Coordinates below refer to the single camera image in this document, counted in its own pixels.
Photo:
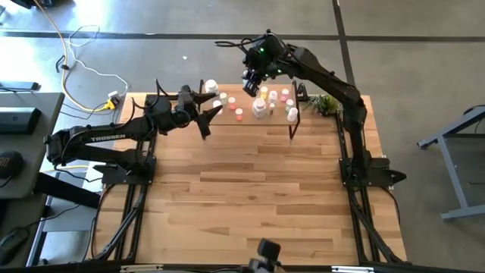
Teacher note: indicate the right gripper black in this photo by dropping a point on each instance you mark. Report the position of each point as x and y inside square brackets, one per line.
[265, 55]

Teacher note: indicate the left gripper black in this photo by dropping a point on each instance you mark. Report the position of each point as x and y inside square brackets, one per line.
[180, 110]

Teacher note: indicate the yellow translucent pill vial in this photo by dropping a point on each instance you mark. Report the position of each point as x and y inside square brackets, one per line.
[263, 90]

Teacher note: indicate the small white plastic bottle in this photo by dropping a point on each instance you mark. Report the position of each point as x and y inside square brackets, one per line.
[217, 103]

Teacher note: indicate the large white square labelled bottle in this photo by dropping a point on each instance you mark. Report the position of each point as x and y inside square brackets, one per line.
[259, 106]

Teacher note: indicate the white labelled medicine bottle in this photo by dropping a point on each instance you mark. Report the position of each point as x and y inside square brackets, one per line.
[211, 85]

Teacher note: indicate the magenta translucent pill vial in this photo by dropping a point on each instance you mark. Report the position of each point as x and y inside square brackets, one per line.
[285, 91]

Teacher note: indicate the plain white plastic bottle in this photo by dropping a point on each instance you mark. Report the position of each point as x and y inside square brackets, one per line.
[292, 113]

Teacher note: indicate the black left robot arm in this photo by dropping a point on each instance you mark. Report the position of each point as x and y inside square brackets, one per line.
[106, 138]

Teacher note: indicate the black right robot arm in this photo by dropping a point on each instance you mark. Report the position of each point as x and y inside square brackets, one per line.
[333, 83]

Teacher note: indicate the wooden shelf with black legs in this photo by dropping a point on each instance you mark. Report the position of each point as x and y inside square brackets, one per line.
[246, 120]

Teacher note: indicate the small green potted plant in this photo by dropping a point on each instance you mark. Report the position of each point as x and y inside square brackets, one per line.
[325, 103]

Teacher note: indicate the white power adapter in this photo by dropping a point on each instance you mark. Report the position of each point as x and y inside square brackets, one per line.
[114, 94]

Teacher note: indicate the yellow power plug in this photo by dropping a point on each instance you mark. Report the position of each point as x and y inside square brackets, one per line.
[110, 104]

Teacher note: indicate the black desk leg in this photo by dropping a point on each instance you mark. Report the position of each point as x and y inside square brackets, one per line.
[64, 189]

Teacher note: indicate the grey desk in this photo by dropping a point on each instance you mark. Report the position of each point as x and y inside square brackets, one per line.
[41, 110]

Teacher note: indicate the black box device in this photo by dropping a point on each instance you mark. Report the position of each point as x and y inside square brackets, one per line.
[19, 119]

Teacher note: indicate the black flat device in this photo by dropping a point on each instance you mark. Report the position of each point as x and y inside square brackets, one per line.
[19, 85]

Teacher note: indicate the black floor equipment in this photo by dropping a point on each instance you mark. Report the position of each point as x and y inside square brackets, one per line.
[28, 3]

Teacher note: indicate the grey metal stand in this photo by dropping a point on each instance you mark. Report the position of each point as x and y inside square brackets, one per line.
[451, 174]

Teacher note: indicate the black metal table frame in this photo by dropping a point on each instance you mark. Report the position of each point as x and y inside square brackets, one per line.
[151, 100]

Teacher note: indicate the silver metal bracket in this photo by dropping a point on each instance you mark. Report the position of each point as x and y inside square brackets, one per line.
[142, 268]
[352, 269]

